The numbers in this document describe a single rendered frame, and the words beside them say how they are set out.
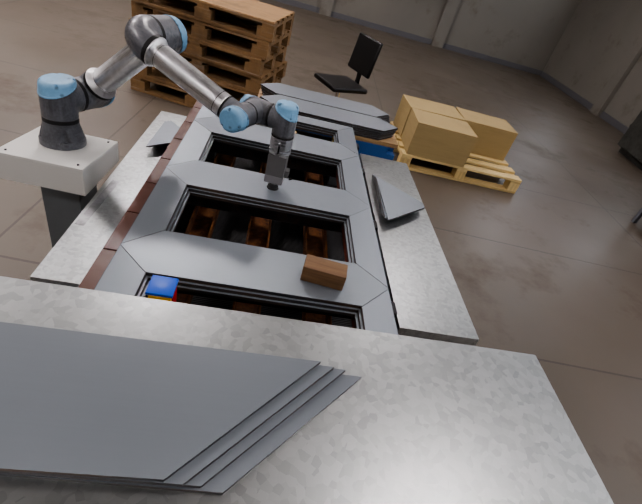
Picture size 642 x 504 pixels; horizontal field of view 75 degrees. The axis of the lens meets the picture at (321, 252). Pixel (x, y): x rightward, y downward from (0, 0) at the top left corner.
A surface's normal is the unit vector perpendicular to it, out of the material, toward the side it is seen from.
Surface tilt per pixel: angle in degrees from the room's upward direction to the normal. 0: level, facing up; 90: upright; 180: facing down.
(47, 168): 90
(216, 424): 0
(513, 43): 90
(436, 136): 90
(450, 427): 0
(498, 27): 90
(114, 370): 0
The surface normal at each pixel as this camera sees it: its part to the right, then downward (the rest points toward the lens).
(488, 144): -0.04, 0.61
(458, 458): 0.24, -0.77
